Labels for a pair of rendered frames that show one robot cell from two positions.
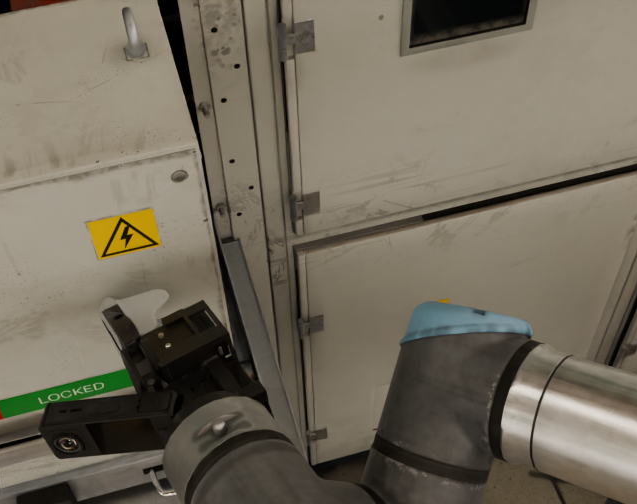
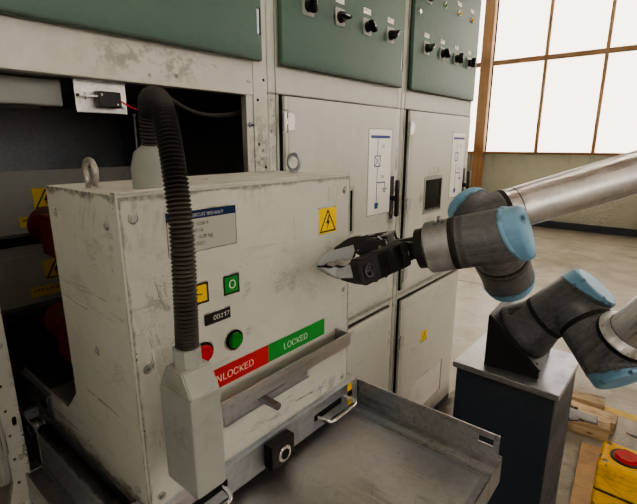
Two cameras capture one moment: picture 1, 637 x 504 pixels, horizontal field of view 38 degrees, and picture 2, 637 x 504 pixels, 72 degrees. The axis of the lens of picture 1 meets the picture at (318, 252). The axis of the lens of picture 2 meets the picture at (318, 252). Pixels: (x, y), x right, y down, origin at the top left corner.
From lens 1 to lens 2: 0.84 m
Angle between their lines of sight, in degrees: 47
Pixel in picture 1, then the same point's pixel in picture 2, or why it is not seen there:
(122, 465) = (307, 411)
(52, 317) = (299, 274)
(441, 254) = not seen: hidden behind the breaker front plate
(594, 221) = (378, 336)
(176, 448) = (429, 231)
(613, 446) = (547, 187)
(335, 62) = not seen: hidden behind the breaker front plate
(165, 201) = (340, 203)
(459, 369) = (485, 198)
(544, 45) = not seen: hidden behind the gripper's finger
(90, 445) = (377, 271)
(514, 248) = (357, 353)
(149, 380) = (385, 240)
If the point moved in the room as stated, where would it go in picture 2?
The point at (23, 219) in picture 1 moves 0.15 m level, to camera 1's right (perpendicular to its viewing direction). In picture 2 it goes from (302, 201) to (364, 195)
